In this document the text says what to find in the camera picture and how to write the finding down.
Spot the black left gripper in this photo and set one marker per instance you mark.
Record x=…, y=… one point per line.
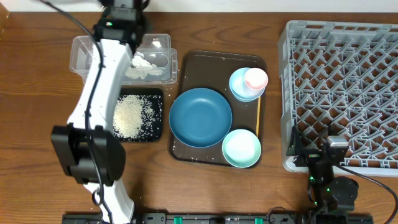
x=141, y=25

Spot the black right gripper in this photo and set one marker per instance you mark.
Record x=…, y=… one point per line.
x=296, y=149

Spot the white tissue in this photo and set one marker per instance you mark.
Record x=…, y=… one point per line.
x=141, y=68

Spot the mint green bowl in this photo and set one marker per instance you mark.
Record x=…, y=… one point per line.
x=241, y=148

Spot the wooden chopstick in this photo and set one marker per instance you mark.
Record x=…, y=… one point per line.
x=258, y=115

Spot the pink cup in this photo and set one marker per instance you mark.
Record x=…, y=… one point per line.
x=256, y=78

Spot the light blue bowl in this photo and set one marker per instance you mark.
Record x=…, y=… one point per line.
x=239, y=89

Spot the pile of white rice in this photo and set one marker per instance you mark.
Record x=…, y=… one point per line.
x=133, y=117

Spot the dark blue plate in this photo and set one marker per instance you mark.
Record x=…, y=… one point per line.
x=200, y=117

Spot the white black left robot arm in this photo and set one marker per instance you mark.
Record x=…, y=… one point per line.
x=85, y=146

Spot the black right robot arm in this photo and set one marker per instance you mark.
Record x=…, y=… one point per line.
x=333, y=196

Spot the grey dishwasher rack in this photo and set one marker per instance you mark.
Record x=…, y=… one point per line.
x=342, y=76

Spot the clear plastic bin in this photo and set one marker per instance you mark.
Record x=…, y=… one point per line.
x=155, y=47

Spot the black tray bin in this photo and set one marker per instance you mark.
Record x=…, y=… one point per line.
x=156, y=97

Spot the brown serving tray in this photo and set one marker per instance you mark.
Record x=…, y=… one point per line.
x=205, y=69

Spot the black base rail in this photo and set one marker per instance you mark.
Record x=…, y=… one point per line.
x=274, y=218

